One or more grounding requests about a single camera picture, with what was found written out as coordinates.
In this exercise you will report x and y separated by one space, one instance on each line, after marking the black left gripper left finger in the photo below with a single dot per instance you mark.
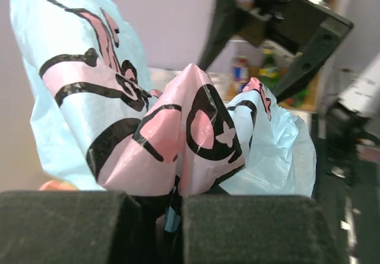
74 227

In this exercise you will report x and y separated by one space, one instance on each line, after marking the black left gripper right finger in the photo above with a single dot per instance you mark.
255 229

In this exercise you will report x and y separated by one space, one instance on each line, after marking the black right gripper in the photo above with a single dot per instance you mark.
292 24

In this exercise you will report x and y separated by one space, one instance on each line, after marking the pink orange peach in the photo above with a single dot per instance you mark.
57 185

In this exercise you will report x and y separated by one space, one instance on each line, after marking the silver metal can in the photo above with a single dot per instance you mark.
240 69

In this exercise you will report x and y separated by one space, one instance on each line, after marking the light blue plastic grocery bag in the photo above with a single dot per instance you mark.
99 124

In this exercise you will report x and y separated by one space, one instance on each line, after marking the green glass bottle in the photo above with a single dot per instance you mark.
269 73

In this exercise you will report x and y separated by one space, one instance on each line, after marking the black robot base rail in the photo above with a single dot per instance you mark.
347 189

